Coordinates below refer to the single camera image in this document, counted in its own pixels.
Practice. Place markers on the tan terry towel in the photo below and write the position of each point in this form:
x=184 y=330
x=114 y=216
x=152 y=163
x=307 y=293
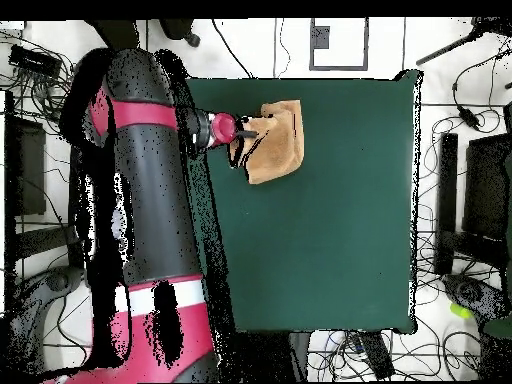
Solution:
x=276 y=148

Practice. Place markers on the grey square floor frame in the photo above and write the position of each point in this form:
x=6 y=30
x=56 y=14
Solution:
x=312 y=48

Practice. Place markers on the small bright green object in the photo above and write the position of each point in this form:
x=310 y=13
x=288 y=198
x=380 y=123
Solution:
x=460 y=310

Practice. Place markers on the black network switch box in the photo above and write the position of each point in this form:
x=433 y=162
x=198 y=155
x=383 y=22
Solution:
x=34 y=60

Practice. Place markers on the dark green table cloth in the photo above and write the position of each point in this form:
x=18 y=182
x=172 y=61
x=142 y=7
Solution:
x=320 y=240

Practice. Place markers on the black rectangular floor box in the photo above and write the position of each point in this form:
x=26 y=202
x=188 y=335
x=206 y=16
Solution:
x=378 y=354

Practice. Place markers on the black power adapter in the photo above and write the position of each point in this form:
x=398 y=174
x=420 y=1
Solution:
x=468 y=118

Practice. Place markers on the black metal stand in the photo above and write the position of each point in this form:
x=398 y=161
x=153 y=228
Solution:
x=448 y=192
x=28 y=168

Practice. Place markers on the black tripod pole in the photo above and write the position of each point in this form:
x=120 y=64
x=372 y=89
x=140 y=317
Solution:
x=448 y=48

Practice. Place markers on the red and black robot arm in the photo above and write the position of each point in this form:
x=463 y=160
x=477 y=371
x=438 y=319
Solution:
x=152 y=200

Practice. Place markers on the dark grey stand base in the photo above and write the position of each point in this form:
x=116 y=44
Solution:
x=472 y=292
x=52 y=284

